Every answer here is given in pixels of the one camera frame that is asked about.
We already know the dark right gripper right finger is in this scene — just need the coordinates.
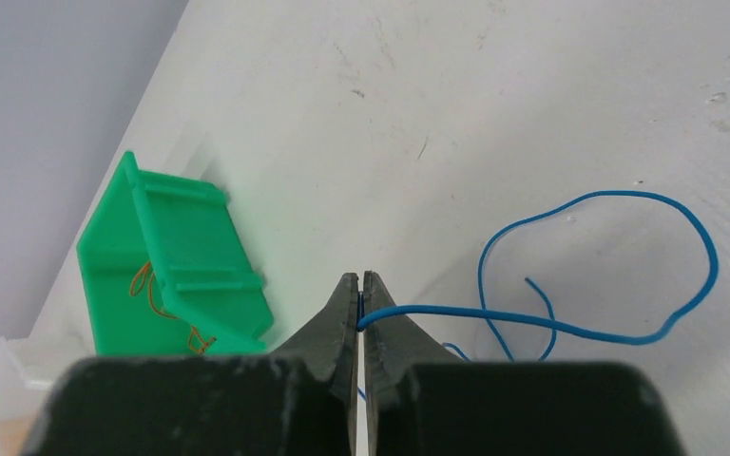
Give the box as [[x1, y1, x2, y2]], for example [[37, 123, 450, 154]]
[[362, 272, 684, 455]]

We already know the blue cable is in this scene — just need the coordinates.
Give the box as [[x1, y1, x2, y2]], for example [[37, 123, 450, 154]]
[[355, 190, 720, 402]]

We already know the white translucent bin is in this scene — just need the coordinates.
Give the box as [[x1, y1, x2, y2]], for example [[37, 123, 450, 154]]
[[0, 335, 88, 455]]

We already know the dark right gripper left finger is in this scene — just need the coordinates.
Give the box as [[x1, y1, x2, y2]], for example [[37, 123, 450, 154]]
[[21, 273, 358, 455]]

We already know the green plastic bin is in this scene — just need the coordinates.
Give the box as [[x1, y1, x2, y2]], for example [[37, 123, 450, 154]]
[[76, 152, 274, 355]]

